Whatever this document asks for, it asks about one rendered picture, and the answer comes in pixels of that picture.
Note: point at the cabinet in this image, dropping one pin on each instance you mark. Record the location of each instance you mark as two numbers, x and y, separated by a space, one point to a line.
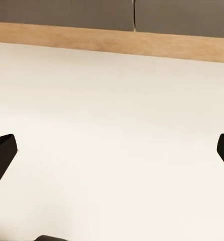
203 18

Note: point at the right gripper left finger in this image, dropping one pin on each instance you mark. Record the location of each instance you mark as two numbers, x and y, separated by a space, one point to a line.
8 150

